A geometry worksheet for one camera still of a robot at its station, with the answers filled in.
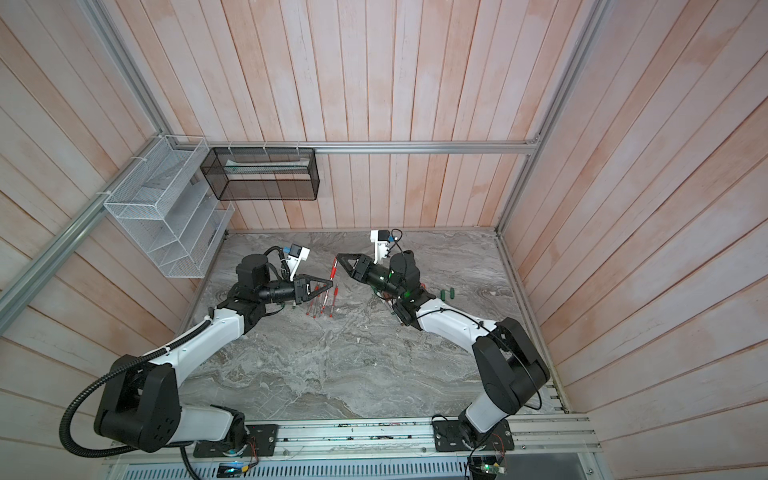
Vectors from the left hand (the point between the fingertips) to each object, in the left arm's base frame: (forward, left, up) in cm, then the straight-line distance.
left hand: (331, 290), depth 76 cm
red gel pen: (+4, -1, +4) cm, 5 cm away
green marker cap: (+13, -38, -22) cm, 46 cm away
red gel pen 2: (+7, +11, -22) cm, 25 cm away
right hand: (+5, -2, +6) cm, 8 cm away
